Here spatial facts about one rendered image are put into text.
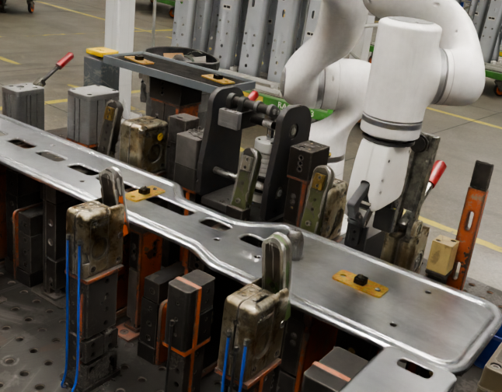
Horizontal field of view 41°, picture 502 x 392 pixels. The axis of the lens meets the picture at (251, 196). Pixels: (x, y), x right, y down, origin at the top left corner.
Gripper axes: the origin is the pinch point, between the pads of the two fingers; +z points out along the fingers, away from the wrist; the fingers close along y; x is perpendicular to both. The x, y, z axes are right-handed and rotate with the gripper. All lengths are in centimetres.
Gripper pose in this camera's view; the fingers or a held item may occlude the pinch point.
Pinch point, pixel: (369, 232)
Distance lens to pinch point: 102.6
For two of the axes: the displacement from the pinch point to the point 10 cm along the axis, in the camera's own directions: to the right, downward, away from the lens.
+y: -5.9, 2.5, -7.7
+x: 8.0, 3.1, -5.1
